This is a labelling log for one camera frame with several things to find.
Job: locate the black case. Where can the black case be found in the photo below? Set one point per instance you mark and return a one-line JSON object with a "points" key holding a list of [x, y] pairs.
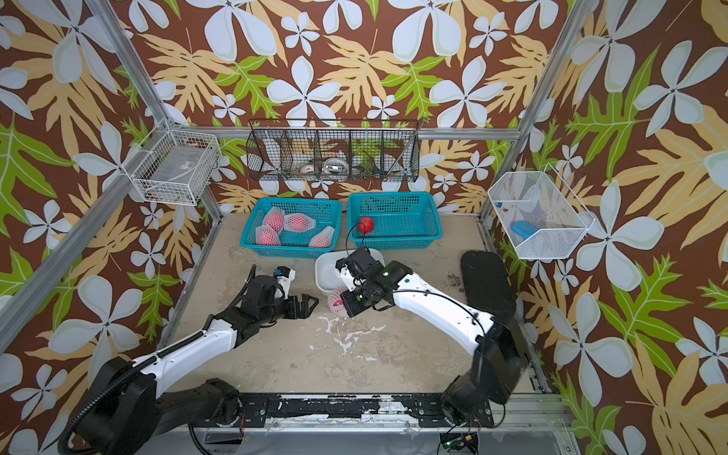
{"points": [[486, 283]]}

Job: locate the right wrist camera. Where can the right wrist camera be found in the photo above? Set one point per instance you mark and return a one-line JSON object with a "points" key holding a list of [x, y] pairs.
{"points": [[350, 272]]}

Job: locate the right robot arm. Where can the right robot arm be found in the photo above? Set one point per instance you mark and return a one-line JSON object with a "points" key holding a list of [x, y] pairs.
{"points": [[485, 325]]}

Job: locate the left teal plastic basket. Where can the left teal plastic basket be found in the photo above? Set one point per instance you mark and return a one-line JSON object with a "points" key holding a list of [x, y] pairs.
{"points": [[294, 245]]}

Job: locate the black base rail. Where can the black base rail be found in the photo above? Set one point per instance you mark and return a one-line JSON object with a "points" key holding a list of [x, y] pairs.
{"points": [[426, 410]]}

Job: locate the right teal plastic basket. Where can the right teal plastic basket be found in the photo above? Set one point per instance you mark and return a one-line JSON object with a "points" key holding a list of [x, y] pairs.
{"points": [[402, 220]]}

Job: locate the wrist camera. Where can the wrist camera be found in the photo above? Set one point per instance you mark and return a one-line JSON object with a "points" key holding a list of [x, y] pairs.
{"points": [[284, 277], [350, 272]]}

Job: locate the teal plastic basket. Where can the teal plastic basket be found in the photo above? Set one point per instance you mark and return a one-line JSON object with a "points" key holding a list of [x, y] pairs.
{"points": [[294, 245], [402, 220]]}

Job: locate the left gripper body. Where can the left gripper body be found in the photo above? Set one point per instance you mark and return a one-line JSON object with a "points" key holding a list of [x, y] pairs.
{"points": [[289, 307]]}

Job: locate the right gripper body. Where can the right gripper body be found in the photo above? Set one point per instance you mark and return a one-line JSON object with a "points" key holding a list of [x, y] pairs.
{"points": [[359, 299]]}

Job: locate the white wire basket right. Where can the white wire basket right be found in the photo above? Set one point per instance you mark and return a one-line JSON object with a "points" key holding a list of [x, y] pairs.
{"points": [[546, 201]]}

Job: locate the white wire basket left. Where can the white wire basket left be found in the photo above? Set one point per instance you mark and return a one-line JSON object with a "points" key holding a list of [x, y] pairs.
{"points": [[173, 165]]}

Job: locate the white wire basket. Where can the white wire basket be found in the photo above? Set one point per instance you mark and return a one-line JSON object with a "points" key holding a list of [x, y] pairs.
{"points": [[546, 201], [173, 165]]}

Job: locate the blue object in basket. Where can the blue object in basket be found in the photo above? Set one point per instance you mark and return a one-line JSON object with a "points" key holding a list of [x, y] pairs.
{"points": [[524, 229]]}

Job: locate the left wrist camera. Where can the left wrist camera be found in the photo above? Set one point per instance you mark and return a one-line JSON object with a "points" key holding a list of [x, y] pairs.
{"points": [[284, 277]]}

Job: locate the silver object in wire basket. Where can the silver object in wire basket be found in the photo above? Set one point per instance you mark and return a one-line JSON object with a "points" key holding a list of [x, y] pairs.
{"points": [[336, 167]]}

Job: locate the black wire wall basket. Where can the black wire wall basket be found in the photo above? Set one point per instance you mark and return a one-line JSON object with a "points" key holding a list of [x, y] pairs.
{"points": [[385, 151]]}

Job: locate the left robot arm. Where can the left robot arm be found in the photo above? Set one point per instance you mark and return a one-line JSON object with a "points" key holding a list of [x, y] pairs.
{"points": [[131, 401]]}

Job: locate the white plastic tub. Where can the white plastic tub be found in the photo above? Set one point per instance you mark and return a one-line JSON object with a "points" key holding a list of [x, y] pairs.
{"points": [[327, 277]]}

